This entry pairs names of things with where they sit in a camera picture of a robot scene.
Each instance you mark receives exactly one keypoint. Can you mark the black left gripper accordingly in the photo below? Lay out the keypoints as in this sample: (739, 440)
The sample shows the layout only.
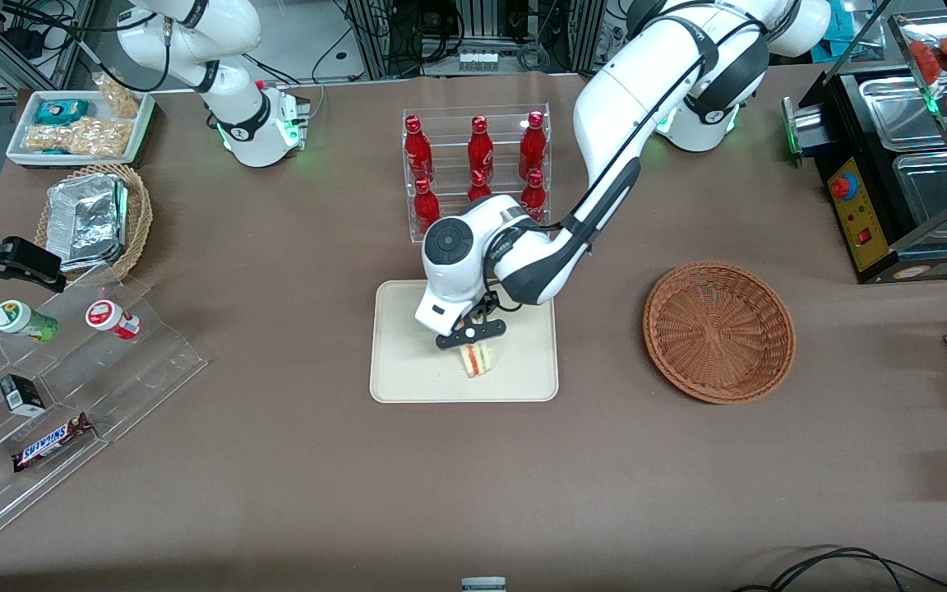
(478, 312)

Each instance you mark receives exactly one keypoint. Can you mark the triangular sandwich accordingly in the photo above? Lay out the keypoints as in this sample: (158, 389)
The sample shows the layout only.
(478, 362)

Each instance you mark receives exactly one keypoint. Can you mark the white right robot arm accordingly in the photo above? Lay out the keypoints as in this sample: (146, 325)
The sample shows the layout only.
(235, 90)

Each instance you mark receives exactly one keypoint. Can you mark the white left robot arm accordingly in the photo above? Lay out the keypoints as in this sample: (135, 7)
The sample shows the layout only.
(646, 107)

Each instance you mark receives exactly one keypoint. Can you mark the cream rectangular tray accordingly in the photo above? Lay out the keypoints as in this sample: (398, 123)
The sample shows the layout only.
(408, 362)

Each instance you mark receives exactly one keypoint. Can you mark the light oval wicker basket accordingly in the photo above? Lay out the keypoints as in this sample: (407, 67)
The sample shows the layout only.
(138, 222)

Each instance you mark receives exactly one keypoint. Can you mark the white plastic snack tray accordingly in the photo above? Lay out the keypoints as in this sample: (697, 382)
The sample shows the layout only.
(140, 131)

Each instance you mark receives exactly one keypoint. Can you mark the round brown wicker basket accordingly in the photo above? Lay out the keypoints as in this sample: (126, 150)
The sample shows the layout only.
(720, 333)

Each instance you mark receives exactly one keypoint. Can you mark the green lidded cup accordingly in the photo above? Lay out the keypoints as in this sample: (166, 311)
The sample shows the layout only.
(17, 318)

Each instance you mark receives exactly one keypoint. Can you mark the foil wrapped food pack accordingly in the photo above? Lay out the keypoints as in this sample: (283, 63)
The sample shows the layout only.
(85, 218)

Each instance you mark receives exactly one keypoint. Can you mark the red lidded cup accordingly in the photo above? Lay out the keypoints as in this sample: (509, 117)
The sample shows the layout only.
(108, 316)

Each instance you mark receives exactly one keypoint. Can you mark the large clear nut bag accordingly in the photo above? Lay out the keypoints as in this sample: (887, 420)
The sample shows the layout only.
(79, 138)

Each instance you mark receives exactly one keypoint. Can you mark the small black box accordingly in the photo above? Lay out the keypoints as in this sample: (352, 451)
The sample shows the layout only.
(21, 395)

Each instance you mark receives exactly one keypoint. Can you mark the red cola bottle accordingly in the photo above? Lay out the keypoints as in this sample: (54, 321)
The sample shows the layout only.
(480, 150)
(532, 148)
(426, 205)
(533, 197)
(418, 152)
(478, 187)

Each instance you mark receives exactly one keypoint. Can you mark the teal snack packet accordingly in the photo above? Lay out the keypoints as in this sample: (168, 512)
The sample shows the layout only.
(61, 111)

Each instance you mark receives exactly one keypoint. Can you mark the clear acrylic stepped display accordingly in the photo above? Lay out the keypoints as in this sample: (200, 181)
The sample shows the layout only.
(136, 370)

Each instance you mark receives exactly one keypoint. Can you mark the clear acrylic bottle rack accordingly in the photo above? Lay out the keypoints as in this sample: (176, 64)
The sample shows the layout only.
(449, 164)

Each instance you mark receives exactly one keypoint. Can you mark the small clear nut bag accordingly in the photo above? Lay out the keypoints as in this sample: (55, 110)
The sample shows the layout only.
(120, 97)

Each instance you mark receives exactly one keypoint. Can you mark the Snickers chocolate bar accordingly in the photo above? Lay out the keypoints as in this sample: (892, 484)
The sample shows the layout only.
(50, 442)

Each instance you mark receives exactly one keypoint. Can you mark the grey device edge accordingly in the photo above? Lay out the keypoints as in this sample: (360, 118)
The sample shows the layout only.
(483, 585)

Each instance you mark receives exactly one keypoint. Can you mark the white power strip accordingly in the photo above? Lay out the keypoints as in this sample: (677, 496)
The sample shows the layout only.
(478, 57)

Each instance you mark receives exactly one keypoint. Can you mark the black food warmer appliance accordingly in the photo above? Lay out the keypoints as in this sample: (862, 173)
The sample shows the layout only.
(860, 222)

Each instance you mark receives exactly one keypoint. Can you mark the teal bag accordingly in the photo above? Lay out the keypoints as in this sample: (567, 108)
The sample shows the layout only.
(839, 37)

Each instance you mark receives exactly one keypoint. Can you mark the steel warmer pan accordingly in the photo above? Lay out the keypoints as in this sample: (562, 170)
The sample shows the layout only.
(934, 189)
(901, 103)

